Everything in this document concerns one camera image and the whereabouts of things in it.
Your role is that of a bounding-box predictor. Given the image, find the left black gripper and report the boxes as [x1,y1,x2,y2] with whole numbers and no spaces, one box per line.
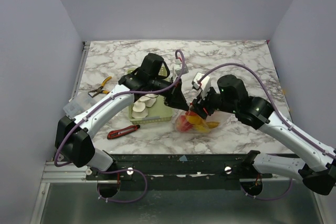
[150,77,190,111]

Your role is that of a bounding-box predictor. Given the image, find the green plastic basket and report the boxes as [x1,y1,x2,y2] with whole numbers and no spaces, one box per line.
[127,68,175,125]

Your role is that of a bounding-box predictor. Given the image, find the yellow bell pepper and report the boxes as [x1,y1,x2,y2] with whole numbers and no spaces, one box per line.
[186,114,204,125]

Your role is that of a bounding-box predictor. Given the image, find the clear zip bag orange zipper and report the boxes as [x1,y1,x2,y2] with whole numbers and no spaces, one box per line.
[175,110,227,134]

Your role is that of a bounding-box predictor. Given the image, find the yellow toy squash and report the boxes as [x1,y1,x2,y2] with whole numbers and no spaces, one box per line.
[194,121,220,133]

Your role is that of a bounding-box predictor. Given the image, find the red toy apple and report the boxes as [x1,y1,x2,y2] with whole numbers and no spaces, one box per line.
[175,115,193,132]

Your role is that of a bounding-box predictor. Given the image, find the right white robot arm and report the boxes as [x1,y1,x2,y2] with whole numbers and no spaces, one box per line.
[191,72,335,195]

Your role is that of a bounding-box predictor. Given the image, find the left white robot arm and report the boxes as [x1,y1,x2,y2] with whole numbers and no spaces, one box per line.
[54,53,189,179]

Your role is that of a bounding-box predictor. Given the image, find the white toy mushroom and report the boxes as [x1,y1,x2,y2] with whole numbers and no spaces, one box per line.
[131,94,158,119]

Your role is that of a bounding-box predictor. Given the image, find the red black utility knife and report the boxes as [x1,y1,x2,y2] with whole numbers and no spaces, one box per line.
[107,124,140,140]

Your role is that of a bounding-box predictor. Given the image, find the clear plastic screw box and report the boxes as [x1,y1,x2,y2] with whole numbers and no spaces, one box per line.
[63,92,96,118]

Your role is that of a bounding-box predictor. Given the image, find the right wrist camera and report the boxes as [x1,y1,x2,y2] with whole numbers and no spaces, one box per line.
[192,72,211,100]

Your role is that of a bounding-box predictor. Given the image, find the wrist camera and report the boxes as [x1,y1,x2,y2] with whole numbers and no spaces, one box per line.
[192,72,211,100]
[172,59,188,79]

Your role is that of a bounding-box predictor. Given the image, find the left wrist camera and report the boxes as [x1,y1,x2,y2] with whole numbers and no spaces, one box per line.
[172,59,188,79]

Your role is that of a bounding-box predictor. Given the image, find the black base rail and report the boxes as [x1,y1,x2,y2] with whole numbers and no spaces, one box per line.
[86,151,272,191]

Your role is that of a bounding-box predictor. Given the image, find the yellow handled pliers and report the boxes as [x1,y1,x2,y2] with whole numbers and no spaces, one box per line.
[88,76,112,98]

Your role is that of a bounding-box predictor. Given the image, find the aluminium frame profile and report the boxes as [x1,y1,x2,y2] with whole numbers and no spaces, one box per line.
[41,41,91,184]

